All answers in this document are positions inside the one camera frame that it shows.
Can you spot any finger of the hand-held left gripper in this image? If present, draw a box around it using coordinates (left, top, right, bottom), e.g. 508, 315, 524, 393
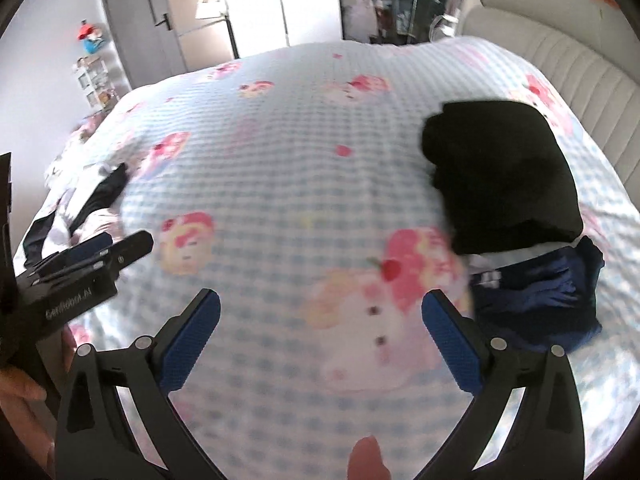
92, 230, 154, 273
20, 232, 113, 281

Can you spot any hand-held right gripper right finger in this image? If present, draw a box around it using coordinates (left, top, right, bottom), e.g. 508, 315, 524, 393
415, 289, 586, 480

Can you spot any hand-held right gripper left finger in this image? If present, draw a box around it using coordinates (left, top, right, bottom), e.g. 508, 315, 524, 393
55, 287, 223, 480

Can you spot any navy garment with white trim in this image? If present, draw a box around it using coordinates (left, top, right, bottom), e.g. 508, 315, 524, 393
470, 236, 604, 356

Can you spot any person's left hand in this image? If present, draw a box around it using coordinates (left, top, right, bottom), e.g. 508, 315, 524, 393
0, 367, 48, 413

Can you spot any person's right hand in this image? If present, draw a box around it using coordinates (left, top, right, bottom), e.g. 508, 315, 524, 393
347, 435, 391, 480

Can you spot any pink garment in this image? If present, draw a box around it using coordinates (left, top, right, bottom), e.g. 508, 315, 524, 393
75, 210, 126, 243

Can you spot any dark navy garment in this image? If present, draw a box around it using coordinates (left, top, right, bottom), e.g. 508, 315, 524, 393
20, 212, 56, 268

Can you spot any heap of light cloth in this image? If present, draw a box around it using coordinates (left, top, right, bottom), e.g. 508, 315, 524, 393
42, 115, 106, 191

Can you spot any white shelf rack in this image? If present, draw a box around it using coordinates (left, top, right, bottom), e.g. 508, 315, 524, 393
74, 55, 121, 111

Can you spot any folded black garment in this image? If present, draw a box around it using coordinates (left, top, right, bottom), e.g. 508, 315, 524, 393
420, 100, 584, 257

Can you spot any blue checked cartoon printed blanket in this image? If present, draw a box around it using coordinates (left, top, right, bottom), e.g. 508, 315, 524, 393
12, 35, 640, 480

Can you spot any silver refrigerator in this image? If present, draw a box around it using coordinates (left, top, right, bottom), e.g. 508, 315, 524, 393
167, 0, 240, 72

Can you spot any grey door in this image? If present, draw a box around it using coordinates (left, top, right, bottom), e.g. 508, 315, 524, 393
99, 0, 188, 91

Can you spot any white wardrobe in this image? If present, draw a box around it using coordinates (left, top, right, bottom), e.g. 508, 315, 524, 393
217, 0, 346, 58

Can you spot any grey padded bed headboard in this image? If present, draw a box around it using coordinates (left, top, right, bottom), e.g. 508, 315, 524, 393
457, 0, 640, 196

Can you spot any white plastic bedside object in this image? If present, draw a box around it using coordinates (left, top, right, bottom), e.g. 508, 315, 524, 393
430, 14, 461, 41

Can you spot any glass display cabinet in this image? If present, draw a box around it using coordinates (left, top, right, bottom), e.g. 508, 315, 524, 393
336, 0, 473, 46

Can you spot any red and blue wall plush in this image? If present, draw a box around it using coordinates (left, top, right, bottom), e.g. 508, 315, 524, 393
76, 20, 108, 56

